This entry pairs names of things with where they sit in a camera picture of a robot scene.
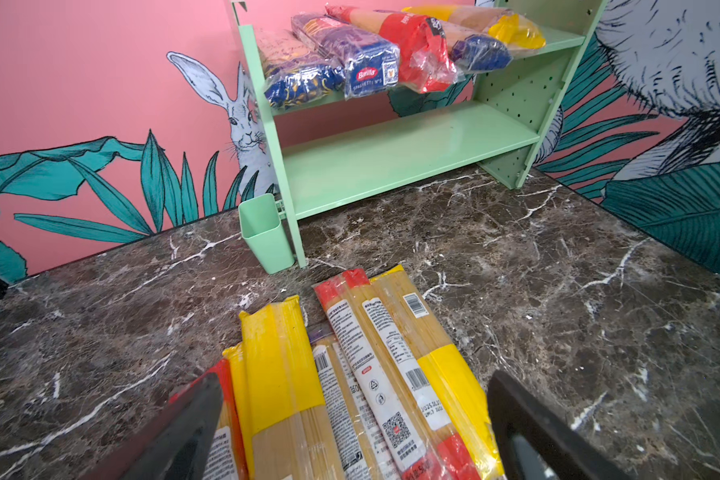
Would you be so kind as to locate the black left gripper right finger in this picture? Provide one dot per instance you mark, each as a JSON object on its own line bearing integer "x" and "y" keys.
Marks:
{"x": 530, "y": 437}

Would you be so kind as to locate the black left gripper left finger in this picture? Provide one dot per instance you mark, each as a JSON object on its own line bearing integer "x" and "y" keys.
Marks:
{"x": 173, "y": 445}

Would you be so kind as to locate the blue gold spaghetti bag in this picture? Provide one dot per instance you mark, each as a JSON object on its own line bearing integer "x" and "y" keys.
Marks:
{"x": 294, "y": 73}

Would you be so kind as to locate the blue Barilla spaghetti pack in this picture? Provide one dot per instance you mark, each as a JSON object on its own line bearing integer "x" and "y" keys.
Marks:
{"x": 370, "y": 63}

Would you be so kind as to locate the yellow Pastatime spaghetti bag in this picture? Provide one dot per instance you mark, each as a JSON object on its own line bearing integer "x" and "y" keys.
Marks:
{"x": 461, "y": 22}

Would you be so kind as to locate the green metal shelf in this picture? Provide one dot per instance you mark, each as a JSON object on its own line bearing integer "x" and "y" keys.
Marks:
{"x": 501, "y": 127}

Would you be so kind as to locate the red yellow spaghetti bag leftmost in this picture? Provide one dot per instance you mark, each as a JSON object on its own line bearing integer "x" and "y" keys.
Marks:
{"x": 226, "y": 459}

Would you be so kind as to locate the yellow barcode spaghetti bag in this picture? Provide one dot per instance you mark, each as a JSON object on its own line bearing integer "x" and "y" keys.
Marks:
{"x": 466, "y": 443}

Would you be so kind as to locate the yellow spaghetti bag left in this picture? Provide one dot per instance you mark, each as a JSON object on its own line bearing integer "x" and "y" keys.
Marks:
{"x": 281, "y": 409}

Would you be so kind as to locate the red label spaghetti bag middle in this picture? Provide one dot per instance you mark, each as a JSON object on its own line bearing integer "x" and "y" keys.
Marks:
{"x": 421, "y": 438}

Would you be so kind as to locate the purple label spaghetti bag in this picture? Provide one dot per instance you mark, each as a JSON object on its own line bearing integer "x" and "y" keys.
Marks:
{"x": 362, "y": 449}

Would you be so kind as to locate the green hanging cup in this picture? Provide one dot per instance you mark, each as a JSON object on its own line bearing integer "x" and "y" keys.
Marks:
{"x": 264, "y": 234}

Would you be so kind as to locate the blue Korean spaghetti bag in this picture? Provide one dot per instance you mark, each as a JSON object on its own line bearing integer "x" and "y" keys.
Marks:
{"x": 473, "y": 51}

